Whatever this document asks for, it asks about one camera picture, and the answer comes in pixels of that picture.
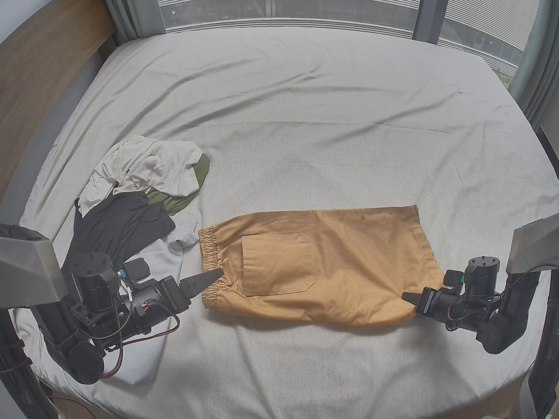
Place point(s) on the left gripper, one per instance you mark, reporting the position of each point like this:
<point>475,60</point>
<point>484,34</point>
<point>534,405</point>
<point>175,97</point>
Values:
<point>164,299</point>

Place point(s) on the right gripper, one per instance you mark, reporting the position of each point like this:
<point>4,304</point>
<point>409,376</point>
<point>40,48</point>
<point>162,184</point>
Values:
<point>436,304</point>

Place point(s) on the tan shorts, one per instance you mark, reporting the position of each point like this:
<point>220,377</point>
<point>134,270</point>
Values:
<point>349,260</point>

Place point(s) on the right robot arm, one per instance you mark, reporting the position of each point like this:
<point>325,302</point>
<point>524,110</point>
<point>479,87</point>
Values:
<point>502,317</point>

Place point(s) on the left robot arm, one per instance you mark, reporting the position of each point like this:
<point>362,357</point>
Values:
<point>91,286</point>

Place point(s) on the bed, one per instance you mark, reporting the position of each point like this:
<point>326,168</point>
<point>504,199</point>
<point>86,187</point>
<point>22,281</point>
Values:
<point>305,125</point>

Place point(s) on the pale grey garment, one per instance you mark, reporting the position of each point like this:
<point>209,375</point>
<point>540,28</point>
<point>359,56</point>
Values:
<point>161,260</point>

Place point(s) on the black garment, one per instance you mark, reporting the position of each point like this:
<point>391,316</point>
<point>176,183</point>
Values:
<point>118,229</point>

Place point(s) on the green garment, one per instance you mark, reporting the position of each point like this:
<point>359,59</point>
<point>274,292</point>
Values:
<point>201,170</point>

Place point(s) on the cream garment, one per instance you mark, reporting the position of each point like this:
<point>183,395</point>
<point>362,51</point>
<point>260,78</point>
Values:
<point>166,164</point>

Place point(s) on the blue-green curtain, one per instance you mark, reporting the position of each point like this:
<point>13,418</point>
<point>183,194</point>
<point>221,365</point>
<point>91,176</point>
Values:
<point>539,68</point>
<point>131,2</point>

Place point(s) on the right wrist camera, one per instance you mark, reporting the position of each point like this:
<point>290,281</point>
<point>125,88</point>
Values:
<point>453,279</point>

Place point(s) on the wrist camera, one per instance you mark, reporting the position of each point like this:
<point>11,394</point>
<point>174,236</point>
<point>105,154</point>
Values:
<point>453,279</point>
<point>139,269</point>

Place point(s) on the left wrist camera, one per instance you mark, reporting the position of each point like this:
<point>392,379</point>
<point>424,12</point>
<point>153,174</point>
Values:
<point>139,269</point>

